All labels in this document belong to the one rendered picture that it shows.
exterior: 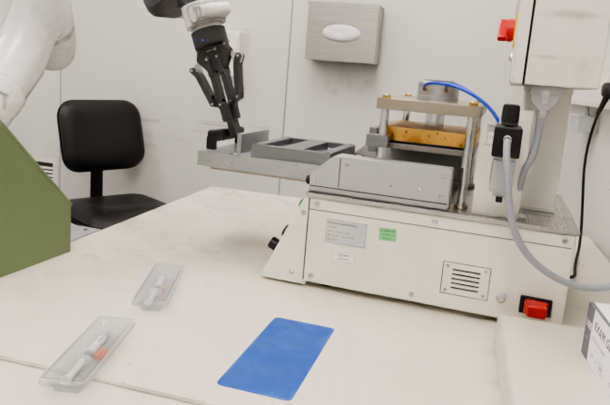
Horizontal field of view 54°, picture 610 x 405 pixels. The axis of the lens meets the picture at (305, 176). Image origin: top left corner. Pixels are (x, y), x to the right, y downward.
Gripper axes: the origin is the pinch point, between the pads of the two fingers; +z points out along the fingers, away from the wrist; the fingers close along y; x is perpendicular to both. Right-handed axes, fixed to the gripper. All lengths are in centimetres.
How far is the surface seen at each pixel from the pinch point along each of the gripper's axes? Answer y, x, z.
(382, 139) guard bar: -33.9, 14.0, 11.6
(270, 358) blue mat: -18, 46, 36
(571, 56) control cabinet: -66, 17, 6
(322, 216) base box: -20.4, 17.3, 22.4
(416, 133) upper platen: -39.4, 10.6, 12.1
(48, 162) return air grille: 170, -133, -16
